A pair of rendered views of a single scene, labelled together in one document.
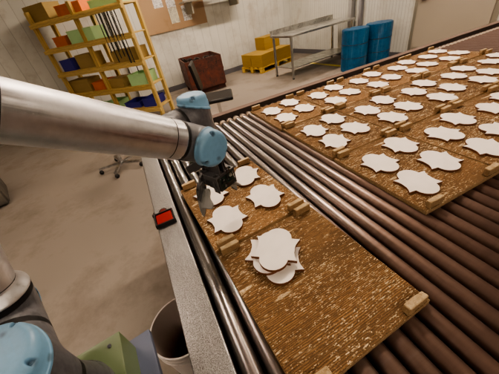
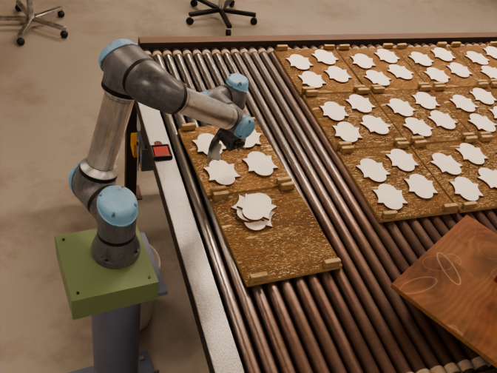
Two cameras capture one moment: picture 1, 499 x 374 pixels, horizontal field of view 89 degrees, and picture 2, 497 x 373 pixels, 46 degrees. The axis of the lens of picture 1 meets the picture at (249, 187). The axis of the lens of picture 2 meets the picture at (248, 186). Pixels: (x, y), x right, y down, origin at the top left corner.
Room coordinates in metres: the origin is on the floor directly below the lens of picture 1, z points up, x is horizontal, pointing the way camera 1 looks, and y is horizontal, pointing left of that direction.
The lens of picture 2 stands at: (-1.07, 0.17, 2.41)
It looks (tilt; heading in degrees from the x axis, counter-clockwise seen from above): 41 degrees down; 354
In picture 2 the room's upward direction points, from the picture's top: 11 degrees clockwise
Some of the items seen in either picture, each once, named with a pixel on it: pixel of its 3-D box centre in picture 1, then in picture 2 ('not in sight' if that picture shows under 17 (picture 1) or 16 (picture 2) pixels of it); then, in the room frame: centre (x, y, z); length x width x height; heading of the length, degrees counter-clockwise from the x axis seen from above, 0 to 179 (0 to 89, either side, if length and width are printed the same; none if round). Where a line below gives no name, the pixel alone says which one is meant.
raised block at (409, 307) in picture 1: (414, 303); (331, 263); (0.26, -0.30, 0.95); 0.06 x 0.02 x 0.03; 111
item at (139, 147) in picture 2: not in sight; (149, 151); (0.95, 0.41, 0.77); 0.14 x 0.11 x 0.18; 18
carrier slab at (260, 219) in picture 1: (237, 197); (234, 156); (0.78, 0.06, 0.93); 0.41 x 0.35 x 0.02; 22
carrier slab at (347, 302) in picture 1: (307, 275); (273, 232); (0.39, -0.10, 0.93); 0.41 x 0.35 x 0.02; 21
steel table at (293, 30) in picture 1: (313, 45); not in sight; (6.44, -2.15, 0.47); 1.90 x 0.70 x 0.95; 115
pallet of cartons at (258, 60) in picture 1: (266, 53); not in sight; (7.57, -1.21, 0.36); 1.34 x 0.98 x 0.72; 115
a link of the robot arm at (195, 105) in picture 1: (195, 116); (235, 92); (0.64, 0.10, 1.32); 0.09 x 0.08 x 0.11; 132
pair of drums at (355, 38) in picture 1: (365, 46); not in sight; (5.64, -2.98, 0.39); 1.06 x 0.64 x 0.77; 115
